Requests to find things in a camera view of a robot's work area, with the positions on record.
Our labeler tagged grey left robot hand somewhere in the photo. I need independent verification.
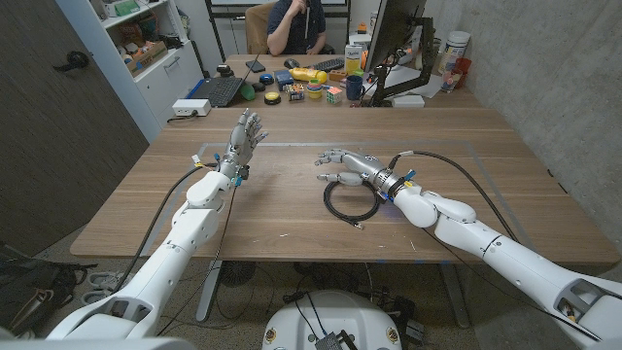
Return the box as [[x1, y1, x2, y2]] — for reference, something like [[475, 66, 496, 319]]
[[217, 108, 269, 182]]

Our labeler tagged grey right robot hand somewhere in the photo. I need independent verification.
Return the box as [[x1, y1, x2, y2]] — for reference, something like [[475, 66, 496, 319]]
[[314, 148, 412, 200]]

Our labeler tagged black laptop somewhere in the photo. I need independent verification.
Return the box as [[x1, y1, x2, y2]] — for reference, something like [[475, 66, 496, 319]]
[[186, 51, 263, 109]]

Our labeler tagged white power strip box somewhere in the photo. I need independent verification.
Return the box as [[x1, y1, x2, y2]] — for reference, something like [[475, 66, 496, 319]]
[[171, 98, 213, 118]]

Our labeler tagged blue box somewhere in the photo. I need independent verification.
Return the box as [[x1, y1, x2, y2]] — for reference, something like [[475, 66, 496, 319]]
[[273, 69, 295, 92]]

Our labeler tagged dark blue mug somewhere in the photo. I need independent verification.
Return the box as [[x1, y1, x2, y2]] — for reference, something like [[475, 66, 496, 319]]
[[345, 74, 365, 102]]

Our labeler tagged white flat box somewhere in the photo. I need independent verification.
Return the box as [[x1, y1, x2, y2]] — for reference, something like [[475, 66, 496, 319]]
[[391, 94, 427, 109]]

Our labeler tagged yellow mustard bottle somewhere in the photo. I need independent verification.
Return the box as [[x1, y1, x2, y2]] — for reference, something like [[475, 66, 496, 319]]
[[289, 67, 328, 85]]

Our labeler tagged black monitor stand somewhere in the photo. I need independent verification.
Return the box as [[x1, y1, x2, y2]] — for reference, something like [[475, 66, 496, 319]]
[[368, 17, 437, 108]]

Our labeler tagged black keyboard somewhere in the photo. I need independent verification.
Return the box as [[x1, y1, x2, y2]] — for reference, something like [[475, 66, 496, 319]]
[[307, 56, 347, 74]]

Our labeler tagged yellow white carton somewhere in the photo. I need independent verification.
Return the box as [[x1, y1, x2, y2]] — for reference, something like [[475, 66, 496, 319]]
[[344, 44, 363, 75]]

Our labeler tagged tan office chair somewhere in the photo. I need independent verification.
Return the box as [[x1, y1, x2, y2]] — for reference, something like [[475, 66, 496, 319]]
[[244, 1, 277, 55]]

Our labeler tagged white storage cabinet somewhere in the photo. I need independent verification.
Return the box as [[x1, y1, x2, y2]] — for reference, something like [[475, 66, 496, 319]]
[[54, 0, 205, 144]]

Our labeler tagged person in dark shirt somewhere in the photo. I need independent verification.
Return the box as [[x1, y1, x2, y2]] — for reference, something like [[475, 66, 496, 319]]
[[265, 0, 328, 56]]

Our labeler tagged cardboard box of items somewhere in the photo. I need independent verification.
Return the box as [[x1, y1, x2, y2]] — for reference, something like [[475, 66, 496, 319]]
[[118, 40, 169, 78]]

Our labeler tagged black computer monitor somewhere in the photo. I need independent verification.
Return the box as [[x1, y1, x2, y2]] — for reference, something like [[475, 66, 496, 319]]
[[363, 0, 429, 74]]

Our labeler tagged white wipes canister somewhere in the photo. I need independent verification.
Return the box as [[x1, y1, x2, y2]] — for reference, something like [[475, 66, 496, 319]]
[[437, 30, 472, 76]]

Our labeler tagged white robot torso base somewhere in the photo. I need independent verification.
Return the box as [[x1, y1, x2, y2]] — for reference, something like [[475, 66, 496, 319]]
[[261, 290, 403, 350]]

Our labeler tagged black bag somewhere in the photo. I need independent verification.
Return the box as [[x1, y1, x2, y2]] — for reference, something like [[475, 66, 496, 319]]
[[0, 241, 98, 336]]

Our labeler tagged black coiled Ethernet cable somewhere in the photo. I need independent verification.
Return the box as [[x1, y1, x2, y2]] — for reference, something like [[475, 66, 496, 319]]
[[323, 180, 382, 230]]

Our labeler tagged black door handle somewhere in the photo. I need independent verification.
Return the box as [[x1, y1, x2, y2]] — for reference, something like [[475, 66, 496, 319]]
[[52, 51, 90, 74]]

